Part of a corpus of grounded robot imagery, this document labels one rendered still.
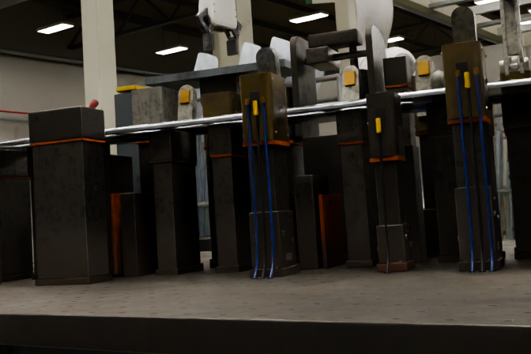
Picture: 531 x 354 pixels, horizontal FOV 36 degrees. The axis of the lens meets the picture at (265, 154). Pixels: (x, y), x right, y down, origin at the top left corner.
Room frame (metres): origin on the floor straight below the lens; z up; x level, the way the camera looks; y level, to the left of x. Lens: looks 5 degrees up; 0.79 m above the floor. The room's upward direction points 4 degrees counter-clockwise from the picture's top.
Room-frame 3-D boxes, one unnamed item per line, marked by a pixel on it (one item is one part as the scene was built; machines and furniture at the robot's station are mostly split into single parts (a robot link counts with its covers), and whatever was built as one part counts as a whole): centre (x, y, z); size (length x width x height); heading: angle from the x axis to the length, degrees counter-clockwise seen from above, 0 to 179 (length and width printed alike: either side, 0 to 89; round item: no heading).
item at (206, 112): (1.82, 0.08, 0.89); 0.12 x 0.08 x 0.38; 160
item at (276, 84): (1.40, 0.00, 0.87); 0.12 x 0.07 x 0.35; 160
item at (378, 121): (1.33, -0.20, 0.84); 0.10 x 0.05 x 0.29; 160
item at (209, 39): (1.96, 0.13, 1.25); 0.03 x 0.03 x 0.07; 54
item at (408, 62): (1.72, -0.29, 0.91); 0.07 x 0.05 x 0.42; 160
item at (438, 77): (1.48, -0.33, 1.02); 0.03 x 0.03 x 0.07
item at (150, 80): (2.00, 0.09, 1.16); 0.37 x 0.14 x 0.02; 70
